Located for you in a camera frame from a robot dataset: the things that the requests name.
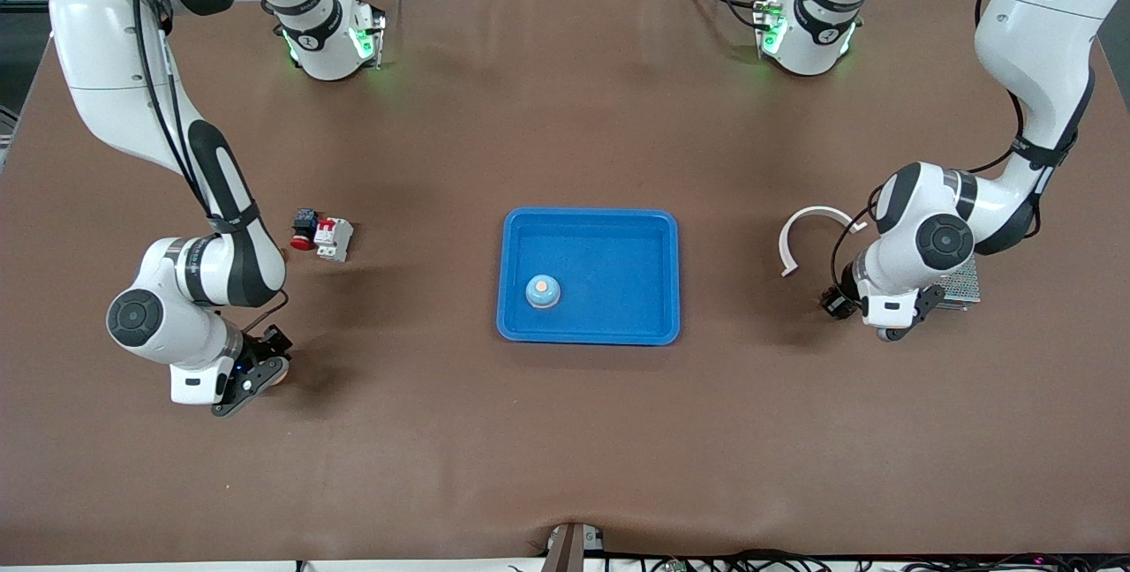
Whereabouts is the brown table mat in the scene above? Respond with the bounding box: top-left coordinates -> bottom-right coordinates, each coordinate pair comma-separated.
0,0 -> 1130,566

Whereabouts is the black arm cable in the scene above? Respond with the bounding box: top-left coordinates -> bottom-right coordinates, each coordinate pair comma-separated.
131,0 -> 292,336
832,0 -> 1027,292

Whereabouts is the red emergency stop button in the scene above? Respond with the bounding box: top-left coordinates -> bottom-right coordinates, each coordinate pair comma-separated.
290,208 -> 320,252

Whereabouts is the white circuit breaker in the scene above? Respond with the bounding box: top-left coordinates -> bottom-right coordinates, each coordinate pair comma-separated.
313,217 -> 355,263

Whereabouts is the blue plastic tray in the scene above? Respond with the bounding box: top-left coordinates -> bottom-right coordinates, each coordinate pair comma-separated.
496,207 -> 682,347

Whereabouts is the brown post metal bracket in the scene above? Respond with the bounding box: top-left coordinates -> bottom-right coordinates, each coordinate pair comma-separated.
540,521 -> 606,572

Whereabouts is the black cable bundle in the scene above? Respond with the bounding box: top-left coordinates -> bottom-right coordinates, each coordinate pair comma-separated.
600,548 -> 1130,572

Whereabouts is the white curved plastic clamp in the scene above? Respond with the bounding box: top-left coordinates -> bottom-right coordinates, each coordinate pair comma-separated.
778,206 -> 869,278

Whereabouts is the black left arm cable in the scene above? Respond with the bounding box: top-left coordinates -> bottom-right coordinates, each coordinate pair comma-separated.
832,0 -> 1027,292

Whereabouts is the metal mesh power supply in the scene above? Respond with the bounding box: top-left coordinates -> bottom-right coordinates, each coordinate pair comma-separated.
936,256 -> 982,312

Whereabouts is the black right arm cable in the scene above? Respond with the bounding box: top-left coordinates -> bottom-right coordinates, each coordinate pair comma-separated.
131,0 -> 292,336

